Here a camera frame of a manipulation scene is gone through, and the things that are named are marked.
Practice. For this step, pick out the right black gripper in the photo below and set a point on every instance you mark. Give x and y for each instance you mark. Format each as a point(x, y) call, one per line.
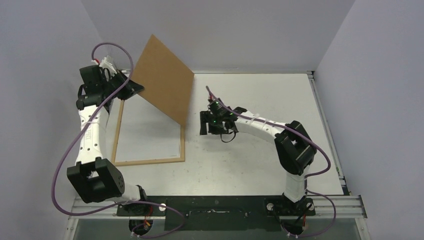
point(212, 126)

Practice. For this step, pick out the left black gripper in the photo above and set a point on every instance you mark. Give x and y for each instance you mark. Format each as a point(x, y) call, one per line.
point(130, 89)

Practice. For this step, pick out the brown backing board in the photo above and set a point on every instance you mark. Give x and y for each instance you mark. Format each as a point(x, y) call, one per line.
point(167, 81)

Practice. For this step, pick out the wooden picture frame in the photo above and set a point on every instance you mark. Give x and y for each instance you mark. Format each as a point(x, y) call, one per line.
point(149, 160)

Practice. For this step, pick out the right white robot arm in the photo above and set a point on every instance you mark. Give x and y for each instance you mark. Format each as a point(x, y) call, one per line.
point(295, 154)

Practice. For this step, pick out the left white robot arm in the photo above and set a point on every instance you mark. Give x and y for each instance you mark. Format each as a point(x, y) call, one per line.
point(93, 176)

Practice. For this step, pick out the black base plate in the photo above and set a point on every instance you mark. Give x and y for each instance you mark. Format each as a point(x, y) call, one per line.
point(221, 213)

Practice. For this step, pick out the aluminium rail front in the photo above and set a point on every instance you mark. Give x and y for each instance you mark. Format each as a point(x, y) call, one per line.
point(347, 207)

